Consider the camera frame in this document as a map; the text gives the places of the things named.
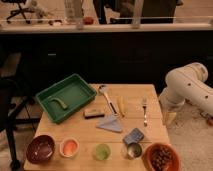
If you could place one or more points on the green curved vegetable toy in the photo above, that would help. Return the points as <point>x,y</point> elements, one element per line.
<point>61,103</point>

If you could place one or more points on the red object on counter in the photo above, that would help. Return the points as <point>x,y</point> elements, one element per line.
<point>88,20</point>

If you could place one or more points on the green plastic tray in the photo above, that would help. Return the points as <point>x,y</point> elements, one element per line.
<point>73,90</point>

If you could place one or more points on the yellow corn toy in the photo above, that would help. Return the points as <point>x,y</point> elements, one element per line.
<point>120,103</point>

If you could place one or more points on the distant office chair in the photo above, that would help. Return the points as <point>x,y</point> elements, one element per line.
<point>19,10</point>

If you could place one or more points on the orange bowl with nuts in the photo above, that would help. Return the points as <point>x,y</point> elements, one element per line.
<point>161,157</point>

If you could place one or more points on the blue sponge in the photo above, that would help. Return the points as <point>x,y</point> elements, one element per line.
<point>134,136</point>

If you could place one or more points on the white cup orange inside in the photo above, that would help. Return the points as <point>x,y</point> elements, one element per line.
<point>69,147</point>

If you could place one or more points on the black office chair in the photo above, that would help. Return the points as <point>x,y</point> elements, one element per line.
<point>9,113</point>

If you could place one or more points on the green plastic cup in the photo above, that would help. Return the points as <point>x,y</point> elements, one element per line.
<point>101,152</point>

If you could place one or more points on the dark maroon bowl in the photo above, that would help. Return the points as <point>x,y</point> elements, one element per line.
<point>41,149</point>

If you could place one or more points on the dark counter cabinet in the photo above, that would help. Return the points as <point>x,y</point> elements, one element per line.
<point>50,54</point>

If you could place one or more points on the small metal cup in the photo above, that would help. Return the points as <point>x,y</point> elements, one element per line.
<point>134,150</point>

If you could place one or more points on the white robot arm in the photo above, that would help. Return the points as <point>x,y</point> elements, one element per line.
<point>186,83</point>

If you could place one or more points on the silver fork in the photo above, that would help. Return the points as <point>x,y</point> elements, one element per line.
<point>144,106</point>

